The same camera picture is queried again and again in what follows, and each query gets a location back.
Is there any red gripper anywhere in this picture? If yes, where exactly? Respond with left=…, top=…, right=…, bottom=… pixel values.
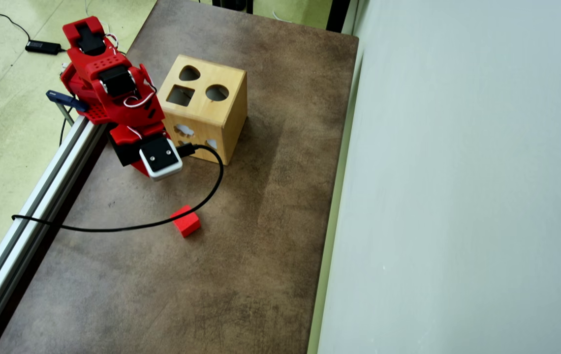
left=108, top=123, right=169, bottom=177

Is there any black power adapter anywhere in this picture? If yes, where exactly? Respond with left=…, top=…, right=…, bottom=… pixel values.
left=25, top=40, right=62, bottom=56

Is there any black vertical post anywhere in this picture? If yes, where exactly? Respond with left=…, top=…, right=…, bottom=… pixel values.
left=326, top=0, right=351, bottom=34

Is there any black furniture base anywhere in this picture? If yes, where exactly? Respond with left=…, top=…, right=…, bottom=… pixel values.
left=212, top=0, right=254, bottom=14

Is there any red cube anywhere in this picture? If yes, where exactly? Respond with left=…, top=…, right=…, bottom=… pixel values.
left=170, top=205, right=202, bottom=238

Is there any aluminium profile rail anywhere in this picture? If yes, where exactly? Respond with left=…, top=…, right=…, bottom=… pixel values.
left=0, top=116, right=109, bottom=354

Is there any thick black camera cable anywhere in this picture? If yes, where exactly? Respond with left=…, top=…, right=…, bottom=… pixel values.
left=11, top=143, right=225, bottom=233

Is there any blue clamp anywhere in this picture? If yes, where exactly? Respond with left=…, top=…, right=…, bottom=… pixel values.
left=46, top=90, right=89, bottom=126

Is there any wooden shape sorter box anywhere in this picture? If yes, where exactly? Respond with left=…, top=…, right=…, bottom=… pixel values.
left=156, top=54, right=248, bottom=166

